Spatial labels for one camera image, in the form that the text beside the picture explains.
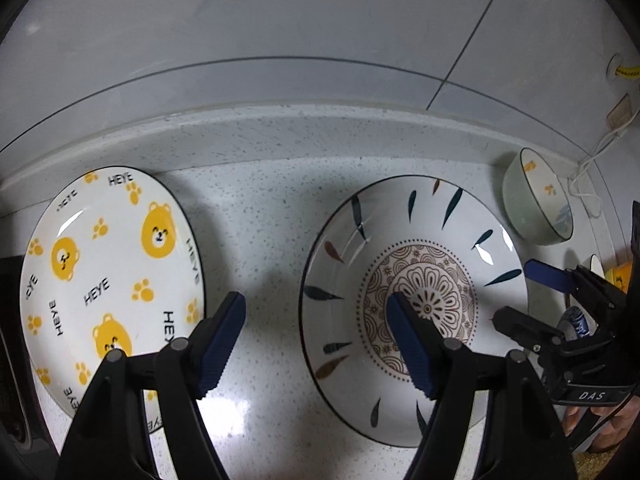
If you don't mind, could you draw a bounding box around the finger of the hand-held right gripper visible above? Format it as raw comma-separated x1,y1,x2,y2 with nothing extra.
492,305,572,357
525,258,629,322

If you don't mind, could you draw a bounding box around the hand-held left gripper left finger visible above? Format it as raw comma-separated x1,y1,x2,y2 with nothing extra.
55,291,247,480

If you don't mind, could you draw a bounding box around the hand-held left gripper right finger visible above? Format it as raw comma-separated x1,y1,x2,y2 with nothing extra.
386,292,583,480

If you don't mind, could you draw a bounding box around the white deep plate leaf pattern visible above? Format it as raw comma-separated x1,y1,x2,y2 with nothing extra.
300,175,530,448

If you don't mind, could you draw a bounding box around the white plate yellow bear print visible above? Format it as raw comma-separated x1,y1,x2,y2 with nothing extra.
19,166,207,433

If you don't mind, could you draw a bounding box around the person's right hand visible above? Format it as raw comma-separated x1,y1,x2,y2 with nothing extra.
562,402,627,454

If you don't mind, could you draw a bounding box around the blue white patterned dish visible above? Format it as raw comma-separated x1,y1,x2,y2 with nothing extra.
559,307,597,342

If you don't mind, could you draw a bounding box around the yellow plastic tray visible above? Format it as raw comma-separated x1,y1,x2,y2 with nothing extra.
604,265,632,292

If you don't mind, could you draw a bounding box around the pale green ribbed bowl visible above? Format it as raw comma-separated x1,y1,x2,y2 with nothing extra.
502,147,575,246

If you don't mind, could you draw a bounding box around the white cable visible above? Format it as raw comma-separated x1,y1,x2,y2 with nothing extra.
567,110,640,218

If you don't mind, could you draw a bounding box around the beige wall socket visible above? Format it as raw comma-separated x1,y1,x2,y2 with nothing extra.
606,94,635,131

